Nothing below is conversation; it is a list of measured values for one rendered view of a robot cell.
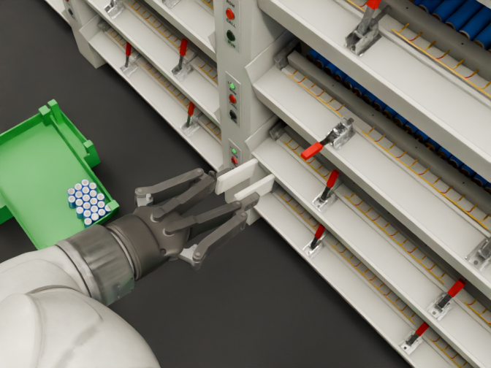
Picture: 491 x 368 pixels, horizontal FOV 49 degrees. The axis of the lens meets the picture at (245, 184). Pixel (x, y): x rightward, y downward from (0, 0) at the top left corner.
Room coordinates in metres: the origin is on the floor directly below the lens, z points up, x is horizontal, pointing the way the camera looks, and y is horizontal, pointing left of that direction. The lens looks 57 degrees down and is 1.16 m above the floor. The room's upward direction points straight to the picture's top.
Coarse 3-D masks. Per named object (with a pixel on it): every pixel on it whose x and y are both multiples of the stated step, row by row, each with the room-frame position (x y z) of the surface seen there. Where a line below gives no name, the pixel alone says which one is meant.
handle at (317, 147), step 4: (336, 132) 0.51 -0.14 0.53; (328, 136) 0.51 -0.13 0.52; (332, 136) 0.51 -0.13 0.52; (336, 136) 0.51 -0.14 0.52; (324, 140) 0.50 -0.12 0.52; (328, 140) 0.50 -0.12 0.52; (332, 140) 0.50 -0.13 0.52; (316, 144) 0.49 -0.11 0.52; (320, 144) 0.49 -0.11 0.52; (324, 144) 0.49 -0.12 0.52; (308, 148) 0.48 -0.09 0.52; (312, 148) 0.48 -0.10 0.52; (316, 148) 0.48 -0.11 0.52; (320, 148) 0.49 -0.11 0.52; (304, 152) 0.48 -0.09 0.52; (308, 152) 0.48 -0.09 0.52; (312, 152) 0.48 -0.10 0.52; (316, 152) 0.48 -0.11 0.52; (304, 156) 0.47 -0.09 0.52; (308, 156) 0.47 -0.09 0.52
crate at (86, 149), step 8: (48, 104) 0.97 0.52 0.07; (56, 104) 0.97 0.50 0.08; (56, 112) 0.96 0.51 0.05; (56, 120) 0.96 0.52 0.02; (64, 120) 0.96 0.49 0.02; (64, 128) 0.95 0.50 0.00; (72, 128) 0.92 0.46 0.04; (72, 136) 0.92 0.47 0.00; (80, 136) 0.89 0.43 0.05; (80, 144) 0.89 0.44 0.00; (88, 144) 0.83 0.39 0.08; (80, 152) 0.86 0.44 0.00; (88, 152) 0.82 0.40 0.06; (88, 160) 0.82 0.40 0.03; (96, 160) 0.83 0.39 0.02; (0, 200) 0.71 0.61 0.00; (0, 208) 0.66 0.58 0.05; (0, 216) 0.65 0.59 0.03; (8, 216) 0.66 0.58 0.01
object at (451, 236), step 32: (288, 32) 0.69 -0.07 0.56; (256, 64) 0.65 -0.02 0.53; (288, 64) 0.67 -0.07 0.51; (256, 96) 0.65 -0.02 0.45; (288, 96) 0.61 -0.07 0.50; (320, 96) 0.60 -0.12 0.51; (320, 128) 0.54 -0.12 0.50; (352, 160) 0.48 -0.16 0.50; (384, 160) 0.48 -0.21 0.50; (384, 192) 0.43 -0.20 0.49; (416, 192) 0.42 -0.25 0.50; (448, 192) 0.41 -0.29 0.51; (416, 224) 0.37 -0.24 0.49; (448, 224) 0.37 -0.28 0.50; (480, 224) 0.36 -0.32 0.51; (448, 256) 0.33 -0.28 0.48; (480, 288) 0.29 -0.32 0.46
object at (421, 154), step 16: (304, 64) 0.64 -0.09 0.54; (320, 80) 0.61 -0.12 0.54; (336, 96) 0.58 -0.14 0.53; (352, 96) 0.57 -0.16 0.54; (368, 112) 0.54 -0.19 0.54; (384, 128) 0.51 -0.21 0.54; (400, 144) 0.49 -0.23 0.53; (416, 144) 0.48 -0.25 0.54; (416, 160) 0.46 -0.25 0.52; (432, 160) 0.45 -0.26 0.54; (448, 176) 0.43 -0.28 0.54; (464, 176) 0.42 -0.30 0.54; (464, 192) 0.40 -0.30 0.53; (480, 192) 0.40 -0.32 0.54; (480, 208) 0.38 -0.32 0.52
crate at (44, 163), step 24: (48, 120) 0.86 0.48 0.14; (0, 144) 0.80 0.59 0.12; (24, 144) 0.81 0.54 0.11; (48, 144) 0.82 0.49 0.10; (72, 144) 0.80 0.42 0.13; (0, 168) 0.74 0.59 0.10; (24, 168) 0.75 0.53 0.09; (48, 168) 0.76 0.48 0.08; (72, 168) 0.77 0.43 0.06; (0, 192) 0.69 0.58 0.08; (24, 192) 0.70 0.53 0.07; (48, 192) 0.70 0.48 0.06; (24, 216) 0.64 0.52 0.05; (48, 216) 0.65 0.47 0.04; (72, 216) 0.66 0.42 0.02; (48, 240) 0.59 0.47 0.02
